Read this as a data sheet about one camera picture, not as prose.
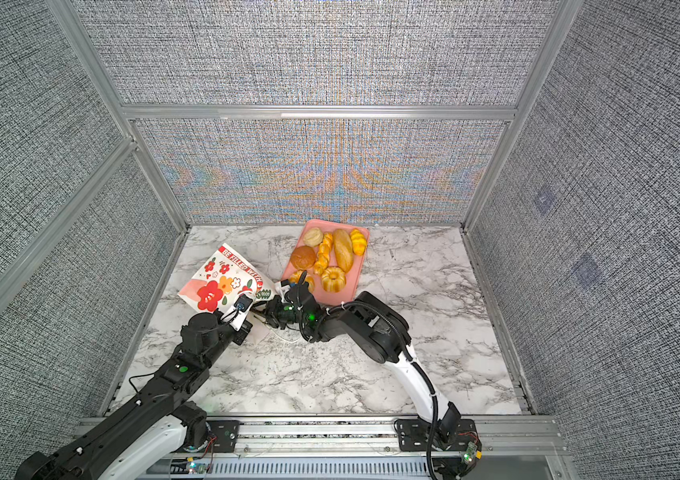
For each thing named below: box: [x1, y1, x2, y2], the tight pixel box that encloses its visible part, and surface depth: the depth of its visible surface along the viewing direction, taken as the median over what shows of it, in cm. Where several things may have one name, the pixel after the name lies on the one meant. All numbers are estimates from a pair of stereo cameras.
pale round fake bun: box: [303, 227, 323, 247], surface depth 112 cm
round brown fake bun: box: [290, 245, 317, 271], surface depth 107 cm
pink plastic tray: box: [282, 220, 369, 306], surface depth 108 cm
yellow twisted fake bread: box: [314, 232, 333, 276], surface depth 111 cm
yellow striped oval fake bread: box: [350, 228, 367, 256], surface depth 112 cm
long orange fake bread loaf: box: [333, 229, 354, 273], surface depth 108 cm
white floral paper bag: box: [177, 243, 277, 323], surface depth 88 cm
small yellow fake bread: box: [320, 266, 347, 293], surface depth 102 cm
